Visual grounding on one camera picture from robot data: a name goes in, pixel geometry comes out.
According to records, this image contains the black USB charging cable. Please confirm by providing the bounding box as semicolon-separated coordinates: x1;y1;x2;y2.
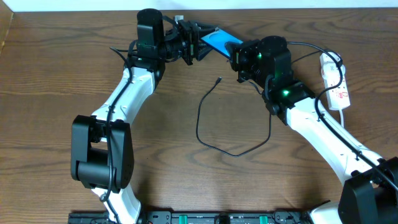
195;49;344;157

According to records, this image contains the black left camera cable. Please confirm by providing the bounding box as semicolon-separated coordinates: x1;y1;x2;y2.
99;14;184;224

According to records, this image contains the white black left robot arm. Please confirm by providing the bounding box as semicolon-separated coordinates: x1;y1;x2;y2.
70;9;219;223

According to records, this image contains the white USB charger adapter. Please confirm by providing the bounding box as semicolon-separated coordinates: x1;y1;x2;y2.
320;51;346;80

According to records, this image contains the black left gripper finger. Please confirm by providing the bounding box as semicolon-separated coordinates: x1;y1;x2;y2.
198;43;213;61
194;21;218;37

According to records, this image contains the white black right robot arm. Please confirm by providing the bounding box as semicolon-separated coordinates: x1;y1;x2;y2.
225;36;397;223

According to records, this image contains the blue screen Galaxy smartphone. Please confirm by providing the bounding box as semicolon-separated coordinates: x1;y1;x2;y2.
201;29;242;58

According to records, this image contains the white extension power strip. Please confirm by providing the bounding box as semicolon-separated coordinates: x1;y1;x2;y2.
320;52;351;111

